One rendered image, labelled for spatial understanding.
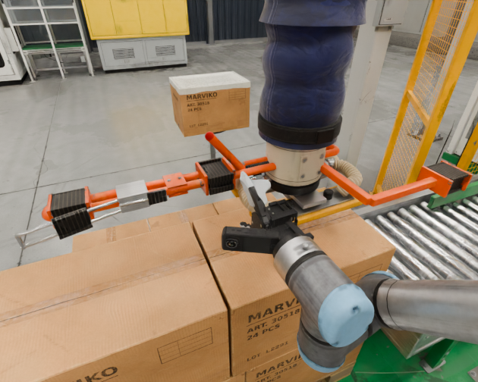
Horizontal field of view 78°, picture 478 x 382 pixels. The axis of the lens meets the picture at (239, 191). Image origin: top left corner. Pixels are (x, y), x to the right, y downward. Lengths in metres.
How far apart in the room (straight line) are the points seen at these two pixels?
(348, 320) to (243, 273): 0.50
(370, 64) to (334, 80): 1.54
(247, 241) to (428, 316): 0.31
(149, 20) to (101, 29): 1.07
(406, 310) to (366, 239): 0.57
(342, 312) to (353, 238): 0.66
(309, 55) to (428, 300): 0.50
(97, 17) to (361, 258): 7.41
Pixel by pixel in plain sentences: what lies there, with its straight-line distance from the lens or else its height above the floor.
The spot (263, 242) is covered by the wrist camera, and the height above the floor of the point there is 1.26.
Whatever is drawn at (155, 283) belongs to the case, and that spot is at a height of 0.94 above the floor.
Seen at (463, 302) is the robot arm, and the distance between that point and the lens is 0.52.
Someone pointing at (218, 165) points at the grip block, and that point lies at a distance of 0.81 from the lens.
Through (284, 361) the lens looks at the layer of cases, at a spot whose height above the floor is 0.48.
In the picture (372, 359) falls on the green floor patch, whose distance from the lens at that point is 1.98.
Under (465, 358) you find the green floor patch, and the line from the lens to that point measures 2.22.
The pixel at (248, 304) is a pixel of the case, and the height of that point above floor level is 0.94.
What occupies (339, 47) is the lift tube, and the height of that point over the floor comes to 1.56.
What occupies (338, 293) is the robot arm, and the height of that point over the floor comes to 1.29.
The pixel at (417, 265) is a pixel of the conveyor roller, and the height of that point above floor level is 0.54.
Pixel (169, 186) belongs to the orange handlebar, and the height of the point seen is 1.26.
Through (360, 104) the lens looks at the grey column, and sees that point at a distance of 2.35.
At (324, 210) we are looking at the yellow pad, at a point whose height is 1.14.
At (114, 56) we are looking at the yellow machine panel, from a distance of 7.99.
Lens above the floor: 1.66
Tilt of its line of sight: 35 degrees down
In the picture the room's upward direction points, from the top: straight up
